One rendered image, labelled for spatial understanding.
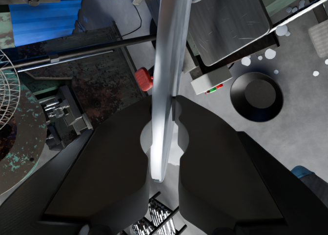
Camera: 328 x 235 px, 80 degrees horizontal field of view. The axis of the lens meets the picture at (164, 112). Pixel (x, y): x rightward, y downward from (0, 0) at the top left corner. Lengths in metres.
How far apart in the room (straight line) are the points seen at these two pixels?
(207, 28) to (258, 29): 0.10
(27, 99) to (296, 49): 1.57
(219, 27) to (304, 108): 0.91
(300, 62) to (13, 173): 1.68
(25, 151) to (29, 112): 0.25
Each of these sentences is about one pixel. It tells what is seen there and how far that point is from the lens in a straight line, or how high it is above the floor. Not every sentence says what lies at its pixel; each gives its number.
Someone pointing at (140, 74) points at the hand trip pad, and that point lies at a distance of 0.64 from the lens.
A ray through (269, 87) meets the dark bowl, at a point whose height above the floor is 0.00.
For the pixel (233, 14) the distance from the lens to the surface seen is 0.38.
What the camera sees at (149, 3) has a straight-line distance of 0.64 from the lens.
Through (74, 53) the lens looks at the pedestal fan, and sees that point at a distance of 1.21.
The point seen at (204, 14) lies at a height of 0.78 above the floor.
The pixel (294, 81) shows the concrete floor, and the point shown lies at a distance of 1.20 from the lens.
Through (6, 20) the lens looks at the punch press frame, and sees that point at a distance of 0.37.
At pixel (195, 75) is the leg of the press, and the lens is 0.66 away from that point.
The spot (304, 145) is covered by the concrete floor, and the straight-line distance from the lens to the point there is 1.33.
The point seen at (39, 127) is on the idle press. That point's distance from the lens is 1.53.
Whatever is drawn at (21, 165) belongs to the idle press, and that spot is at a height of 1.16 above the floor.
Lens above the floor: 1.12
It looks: 36 degrees down
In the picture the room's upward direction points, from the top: 117 degrees counter-clockwise
